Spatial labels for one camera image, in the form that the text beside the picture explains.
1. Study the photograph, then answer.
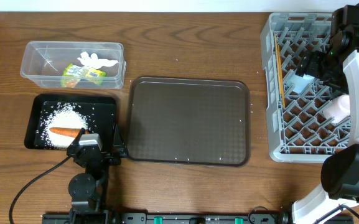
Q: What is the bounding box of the grey dishwasher rack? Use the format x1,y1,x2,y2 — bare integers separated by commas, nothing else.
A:
260,12,351,163

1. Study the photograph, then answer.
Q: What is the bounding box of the orange carrot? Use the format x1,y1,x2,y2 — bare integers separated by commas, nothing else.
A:
49,127,80,138

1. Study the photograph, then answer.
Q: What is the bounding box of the dark brown serving tray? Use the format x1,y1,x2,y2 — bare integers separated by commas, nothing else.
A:
126,77,251,167

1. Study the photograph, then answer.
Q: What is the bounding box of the black plastic tray bin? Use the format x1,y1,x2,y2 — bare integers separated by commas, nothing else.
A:
24,94,117,151

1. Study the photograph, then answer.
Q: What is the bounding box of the clear plastic bin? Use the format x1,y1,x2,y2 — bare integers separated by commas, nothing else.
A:
21,41,126,89

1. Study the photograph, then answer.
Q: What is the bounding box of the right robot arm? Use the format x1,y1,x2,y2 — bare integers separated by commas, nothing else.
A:
289,4,359,223

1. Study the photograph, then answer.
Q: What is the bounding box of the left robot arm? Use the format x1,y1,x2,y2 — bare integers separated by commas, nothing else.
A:
65,125,128,224

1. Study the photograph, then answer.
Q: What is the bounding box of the pile of white rice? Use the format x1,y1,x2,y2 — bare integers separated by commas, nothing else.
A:
35,101,116,150

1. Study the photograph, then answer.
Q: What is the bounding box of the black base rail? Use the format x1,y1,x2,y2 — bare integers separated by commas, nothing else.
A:
41,212,355,224

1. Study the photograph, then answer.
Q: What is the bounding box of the light blue cup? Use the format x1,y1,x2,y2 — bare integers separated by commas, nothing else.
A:
287,74,315,93

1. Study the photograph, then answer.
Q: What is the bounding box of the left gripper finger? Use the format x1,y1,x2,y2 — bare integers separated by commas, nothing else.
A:
113,124,126,149
72,128,86,146

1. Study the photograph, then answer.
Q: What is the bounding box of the pale pink cup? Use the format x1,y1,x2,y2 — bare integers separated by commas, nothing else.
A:
323,95,350,124

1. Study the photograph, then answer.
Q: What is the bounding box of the green snack wrapper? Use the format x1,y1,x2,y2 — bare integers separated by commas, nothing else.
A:
60,63,106,88

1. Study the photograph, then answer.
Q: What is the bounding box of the white tissue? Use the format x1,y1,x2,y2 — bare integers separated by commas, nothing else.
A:
77,52,118,69

